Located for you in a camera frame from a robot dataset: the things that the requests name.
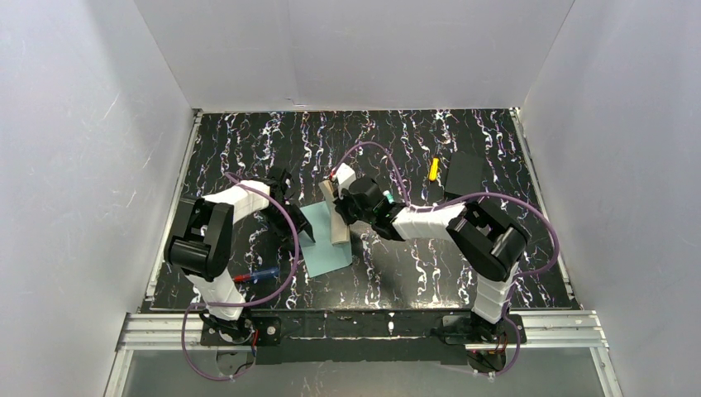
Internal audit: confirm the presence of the teal envelope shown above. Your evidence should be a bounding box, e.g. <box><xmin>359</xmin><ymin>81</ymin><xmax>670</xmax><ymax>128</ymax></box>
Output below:
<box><xmin>299</xmin><ymin>202</ymin><xmax>352</xmax><ymax>278</ymax></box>

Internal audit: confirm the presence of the beige letter paper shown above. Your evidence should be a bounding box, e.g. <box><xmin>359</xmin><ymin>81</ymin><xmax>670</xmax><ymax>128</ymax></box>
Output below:
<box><xmin>319</xmin><ymin>179</ymin><xmax>351</xmax><ymax>245</ymax></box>

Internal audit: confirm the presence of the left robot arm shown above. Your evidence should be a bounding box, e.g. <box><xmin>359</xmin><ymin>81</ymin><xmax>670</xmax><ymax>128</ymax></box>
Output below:
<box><xmin>163</xmin><ymin>166</ymin><xmax>313</xmax><ymax>322</ymax></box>

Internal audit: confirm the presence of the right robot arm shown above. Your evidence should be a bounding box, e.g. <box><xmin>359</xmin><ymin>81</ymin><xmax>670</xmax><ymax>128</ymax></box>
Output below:
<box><xmin>327</xmin><ymin>176</ymin><xmax>530</xmax><ymax>325</ymax></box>

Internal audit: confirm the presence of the green white glue stick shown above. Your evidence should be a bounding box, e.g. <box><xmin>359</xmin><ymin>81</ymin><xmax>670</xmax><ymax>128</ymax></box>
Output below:
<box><xmin>383</xmin><ymin>190</ymin><xmax>394</xmax><ymax>203</ymax></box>

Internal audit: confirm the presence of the blue red screwdriver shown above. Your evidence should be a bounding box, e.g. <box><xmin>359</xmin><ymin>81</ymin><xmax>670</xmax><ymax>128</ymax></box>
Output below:
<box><xmin>233</xmin><ymin>268</ymin><xmax>279</xmax><ymax>283</ymax></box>

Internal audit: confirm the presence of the yellow marker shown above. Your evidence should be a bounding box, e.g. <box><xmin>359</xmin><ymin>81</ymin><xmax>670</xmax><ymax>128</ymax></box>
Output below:
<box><xmin>428</xmin><ymin>157</ymin><xmax>441</xmax><ymax>183</ymax></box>

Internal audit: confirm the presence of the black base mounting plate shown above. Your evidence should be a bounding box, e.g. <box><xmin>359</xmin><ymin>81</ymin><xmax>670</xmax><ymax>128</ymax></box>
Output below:
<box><xmin>198</xmin><ymin>309</ymin><xmax>527</xmax><ymax>371</ymax></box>

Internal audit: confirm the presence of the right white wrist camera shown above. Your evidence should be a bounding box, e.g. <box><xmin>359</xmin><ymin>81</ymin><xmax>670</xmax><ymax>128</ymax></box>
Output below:
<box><xmin>331</xmin><ymin>163</ymin><xmax>356</xmax><ymax>198</ymax></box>

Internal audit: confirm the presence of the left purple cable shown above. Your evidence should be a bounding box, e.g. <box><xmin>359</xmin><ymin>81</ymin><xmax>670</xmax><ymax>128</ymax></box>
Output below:
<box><xmin>181</xmin><ymin>171</ymin><xmax>301</xmax><ymax>383</ymax></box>

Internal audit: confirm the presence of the purple cable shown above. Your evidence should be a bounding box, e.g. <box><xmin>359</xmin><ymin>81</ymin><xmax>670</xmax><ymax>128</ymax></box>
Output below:
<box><xmin>181</xmin><ymin>171</ymin><xmax>301</xmax><ymax>383</ymax></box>
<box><xmin>331</xmin><ymin>141</ymin><xmax>560</xmax><ymax>379</ymax></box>

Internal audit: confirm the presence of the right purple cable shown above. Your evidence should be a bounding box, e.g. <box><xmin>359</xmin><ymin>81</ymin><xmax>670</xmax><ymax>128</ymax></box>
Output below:
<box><xmin>331</xmin><ymin>141</ymin><xmax>560</xmax><ymax>379</ymax></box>

